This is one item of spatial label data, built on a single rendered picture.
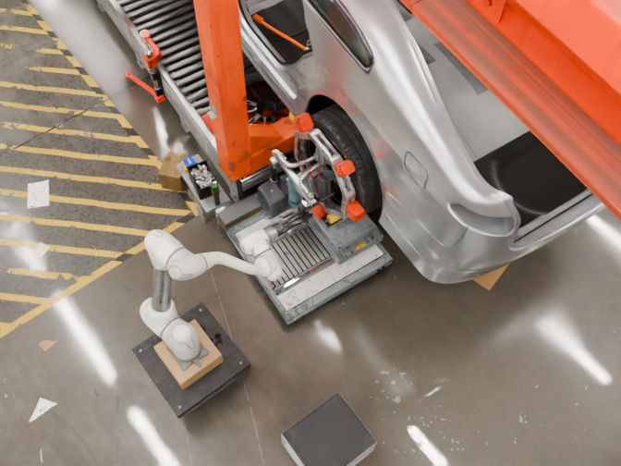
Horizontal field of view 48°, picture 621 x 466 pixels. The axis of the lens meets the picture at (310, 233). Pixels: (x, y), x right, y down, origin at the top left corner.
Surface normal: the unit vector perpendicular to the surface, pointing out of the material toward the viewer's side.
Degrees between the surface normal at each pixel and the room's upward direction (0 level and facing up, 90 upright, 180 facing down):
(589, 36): 90
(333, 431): 0
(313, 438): 0
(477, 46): 0
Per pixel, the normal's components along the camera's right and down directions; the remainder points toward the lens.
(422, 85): -0.14, -0.14
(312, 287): 0.02, -0.50
